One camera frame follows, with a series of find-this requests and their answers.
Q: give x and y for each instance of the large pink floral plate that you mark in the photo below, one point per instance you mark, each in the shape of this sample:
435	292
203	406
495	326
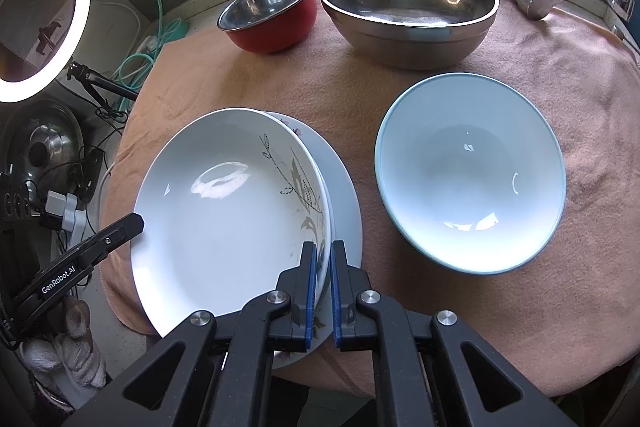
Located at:
345	217

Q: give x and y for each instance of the pink-brown fringed cloth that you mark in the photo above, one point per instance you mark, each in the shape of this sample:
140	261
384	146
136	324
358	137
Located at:
240	77

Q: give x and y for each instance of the glass pot lid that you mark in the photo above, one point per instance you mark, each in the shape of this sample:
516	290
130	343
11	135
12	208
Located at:
55	132

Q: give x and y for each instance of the person's left hand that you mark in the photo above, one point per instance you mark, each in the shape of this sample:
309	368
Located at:
75	342

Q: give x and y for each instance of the light blue bowl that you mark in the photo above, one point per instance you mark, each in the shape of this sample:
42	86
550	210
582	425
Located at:
465	177

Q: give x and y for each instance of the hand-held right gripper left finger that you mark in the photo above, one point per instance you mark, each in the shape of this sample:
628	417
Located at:
311	287

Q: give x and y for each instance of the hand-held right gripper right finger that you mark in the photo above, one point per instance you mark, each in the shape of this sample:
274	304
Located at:
336	297

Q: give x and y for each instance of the white power plug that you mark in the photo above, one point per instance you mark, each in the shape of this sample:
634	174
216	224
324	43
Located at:
146	43

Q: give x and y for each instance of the white plate grey leaf print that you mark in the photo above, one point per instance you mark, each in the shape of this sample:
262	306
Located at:
215	227

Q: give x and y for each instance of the black tripod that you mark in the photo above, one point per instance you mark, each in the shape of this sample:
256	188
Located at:
110	84

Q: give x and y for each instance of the black appliance with knobs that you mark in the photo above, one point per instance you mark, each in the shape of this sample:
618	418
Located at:
15	202

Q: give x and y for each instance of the white plug adapter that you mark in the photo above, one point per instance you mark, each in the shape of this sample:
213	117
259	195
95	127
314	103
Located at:
67	217

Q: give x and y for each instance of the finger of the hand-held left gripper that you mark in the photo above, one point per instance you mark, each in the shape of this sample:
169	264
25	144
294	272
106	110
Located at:
122	227

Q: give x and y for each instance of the red steel bowl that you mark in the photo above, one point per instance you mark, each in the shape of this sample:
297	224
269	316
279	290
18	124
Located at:
280	32

